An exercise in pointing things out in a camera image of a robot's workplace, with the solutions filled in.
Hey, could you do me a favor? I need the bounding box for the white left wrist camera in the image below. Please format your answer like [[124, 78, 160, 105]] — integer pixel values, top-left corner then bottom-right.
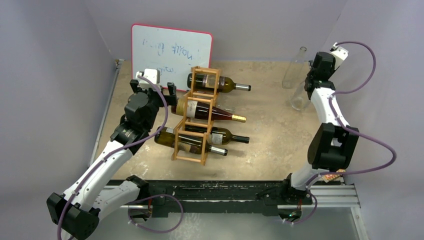
[[135, 68, 161, 89]]

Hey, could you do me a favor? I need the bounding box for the red wine bottle gold cap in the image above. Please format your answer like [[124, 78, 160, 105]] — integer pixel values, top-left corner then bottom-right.
[[171, 98, 247, 123]]

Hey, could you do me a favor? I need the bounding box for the clear round glass bottle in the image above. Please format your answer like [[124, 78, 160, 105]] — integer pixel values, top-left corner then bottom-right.
[[281, 46, 308, 89]]

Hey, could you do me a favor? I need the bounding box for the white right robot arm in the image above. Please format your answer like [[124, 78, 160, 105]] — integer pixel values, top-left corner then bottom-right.
[[280, 48, 359, 204]]

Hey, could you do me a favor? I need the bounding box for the wooden wine rack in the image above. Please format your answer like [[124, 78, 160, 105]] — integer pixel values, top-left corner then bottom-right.
[[171, 66, 222, 166]]

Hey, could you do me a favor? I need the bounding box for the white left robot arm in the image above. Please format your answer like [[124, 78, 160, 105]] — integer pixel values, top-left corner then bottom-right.
[[46, 77, 177, 240]]

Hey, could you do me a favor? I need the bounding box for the green bottle silver cap top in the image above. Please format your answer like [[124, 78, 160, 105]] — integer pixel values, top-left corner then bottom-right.
[[186, 73, 252, 93]]

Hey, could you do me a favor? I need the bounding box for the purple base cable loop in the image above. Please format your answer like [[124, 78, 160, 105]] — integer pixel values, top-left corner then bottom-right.
[[127, 193, 185, 235]]

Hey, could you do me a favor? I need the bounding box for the clear square glass bottle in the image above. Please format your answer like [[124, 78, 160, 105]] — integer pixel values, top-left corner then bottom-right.
[[289, 81, 311, 112]]

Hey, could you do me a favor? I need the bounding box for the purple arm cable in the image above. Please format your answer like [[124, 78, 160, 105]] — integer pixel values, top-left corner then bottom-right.
[[56, 75, 169, 240], [304, 41, 397, 191]]

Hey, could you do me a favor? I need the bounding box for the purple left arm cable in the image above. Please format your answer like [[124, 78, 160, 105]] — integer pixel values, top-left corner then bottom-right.
[[56, 75, 169, 240]]

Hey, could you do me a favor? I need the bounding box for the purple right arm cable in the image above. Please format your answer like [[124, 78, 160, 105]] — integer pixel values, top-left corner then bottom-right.
[[304, 41, 397, 191]]

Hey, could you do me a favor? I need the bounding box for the orange circuit board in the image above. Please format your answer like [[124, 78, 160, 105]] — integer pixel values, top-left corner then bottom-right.
[[322, 169, 346, 183]]

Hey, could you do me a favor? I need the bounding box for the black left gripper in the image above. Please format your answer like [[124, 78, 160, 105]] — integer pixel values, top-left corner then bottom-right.
[[131, 80, 177, 130]]

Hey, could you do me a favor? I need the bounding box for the pink-framed whiteboard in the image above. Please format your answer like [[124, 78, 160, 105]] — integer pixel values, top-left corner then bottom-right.
[[131, 23, 214, 91]]

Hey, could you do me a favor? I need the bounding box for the green bottle silver cap front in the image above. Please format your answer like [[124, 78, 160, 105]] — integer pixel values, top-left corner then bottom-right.
[[154, 127, 228, 156]]

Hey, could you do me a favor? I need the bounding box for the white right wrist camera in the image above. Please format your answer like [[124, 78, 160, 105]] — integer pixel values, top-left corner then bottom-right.
[[330, 42, 349, 71]]

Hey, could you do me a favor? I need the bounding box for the green bottle black neck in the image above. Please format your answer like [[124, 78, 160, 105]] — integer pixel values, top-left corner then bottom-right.
[[185, 125, 250, 146]]

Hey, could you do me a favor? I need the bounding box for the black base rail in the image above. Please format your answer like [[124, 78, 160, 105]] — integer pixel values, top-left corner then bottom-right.
[[99, 179, 360, 218]]

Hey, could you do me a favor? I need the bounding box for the green bottle silver cap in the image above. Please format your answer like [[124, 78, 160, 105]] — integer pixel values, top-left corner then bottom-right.
[[154, 127, 228, 156], [186, 73, 252, 93]]

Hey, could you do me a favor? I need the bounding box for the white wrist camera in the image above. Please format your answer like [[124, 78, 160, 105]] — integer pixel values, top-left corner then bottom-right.
[[135, 68, 161, 89], [330, 42, 349, 71]]

